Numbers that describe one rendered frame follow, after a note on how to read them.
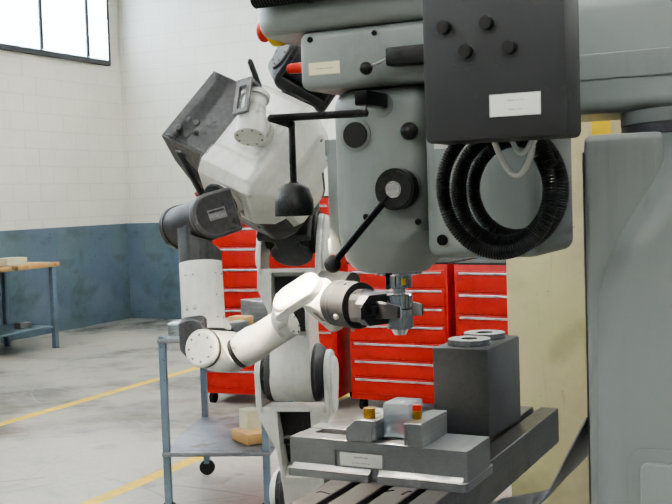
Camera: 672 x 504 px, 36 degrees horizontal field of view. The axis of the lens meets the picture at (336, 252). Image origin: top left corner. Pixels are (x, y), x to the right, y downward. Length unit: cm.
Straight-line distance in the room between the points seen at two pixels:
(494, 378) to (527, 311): 142
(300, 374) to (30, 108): 995
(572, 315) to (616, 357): 199
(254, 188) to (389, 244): 51
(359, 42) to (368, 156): 19
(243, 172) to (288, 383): 60
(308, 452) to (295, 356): 64
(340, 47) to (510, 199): 39
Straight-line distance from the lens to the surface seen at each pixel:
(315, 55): 182
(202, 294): 217
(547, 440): 243
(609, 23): 167
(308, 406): 262
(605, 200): 160
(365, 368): 707
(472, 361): 217
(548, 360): 361
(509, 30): 143
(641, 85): 165
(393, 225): 177
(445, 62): 146
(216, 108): 234
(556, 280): 357
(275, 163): 223
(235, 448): 491
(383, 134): 178
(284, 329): 207
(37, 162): 1232
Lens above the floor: 145
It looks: 3 degrees down
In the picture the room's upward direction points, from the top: 2 degrees counter-clockwise
